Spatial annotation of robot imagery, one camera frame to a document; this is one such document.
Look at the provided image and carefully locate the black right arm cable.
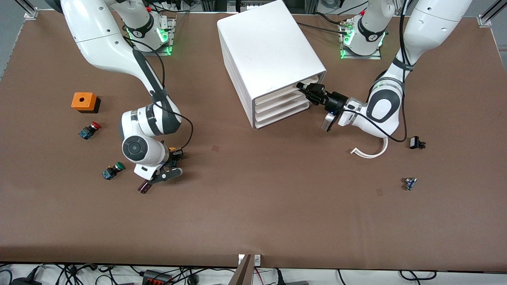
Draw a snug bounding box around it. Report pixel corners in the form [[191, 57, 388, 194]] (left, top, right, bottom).
[[125, 36, 194, 151]]

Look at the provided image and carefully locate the aluminium corner profile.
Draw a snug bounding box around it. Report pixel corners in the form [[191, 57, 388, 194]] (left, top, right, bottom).
[[478, 0, 507, 27], [16, 0, 39, 19]]

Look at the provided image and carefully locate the white curved plastic bracket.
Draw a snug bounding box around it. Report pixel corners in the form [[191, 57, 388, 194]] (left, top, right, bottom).
[[351, 137, 389, 159]]

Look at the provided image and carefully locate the black looped floor cable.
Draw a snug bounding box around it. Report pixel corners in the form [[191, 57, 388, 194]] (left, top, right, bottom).
[[399, 270, 437, 281]]

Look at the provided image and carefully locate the brown wooden post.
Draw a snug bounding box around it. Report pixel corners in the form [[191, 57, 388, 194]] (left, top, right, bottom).
[[229, 254, 253, 285]]

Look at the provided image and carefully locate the orange box with hole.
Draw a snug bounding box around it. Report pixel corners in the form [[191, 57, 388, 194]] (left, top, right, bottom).
[[71, 92, 101, 114]]

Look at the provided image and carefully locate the white drawer cabinet shell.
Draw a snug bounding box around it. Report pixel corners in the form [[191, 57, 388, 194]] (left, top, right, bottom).
[[217, 0, 327, 129]]

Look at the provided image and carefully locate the red push button switch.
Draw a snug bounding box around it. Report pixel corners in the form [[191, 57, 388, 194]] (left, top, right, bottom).
[[78, 122, 102, 140]]

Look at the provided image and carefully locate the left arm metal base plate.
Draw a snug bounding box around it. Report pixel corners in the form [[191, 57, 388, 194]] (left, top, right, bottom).
[[340, 20, 383, 60]]

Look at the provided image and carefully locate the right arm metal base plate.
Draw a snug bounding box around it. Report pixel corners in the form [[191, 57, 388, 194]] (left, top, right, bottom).
[[131, 18, 177, 56]]

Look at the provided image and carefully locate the green push button switch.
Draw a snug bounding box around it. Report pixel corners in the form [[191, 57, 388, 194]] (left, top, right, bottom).
[[102, 161, 126, 181]]

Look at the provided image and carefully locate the black base cable on table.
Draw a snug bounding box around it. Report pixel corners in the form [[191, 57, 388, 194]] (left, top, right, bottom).
[[296, 12, 350, 36]]

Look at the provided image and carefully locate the black power strip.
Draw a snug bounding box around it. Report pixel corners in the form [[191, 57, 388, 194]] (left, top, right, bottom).
[[143, 270, 172, 285]]

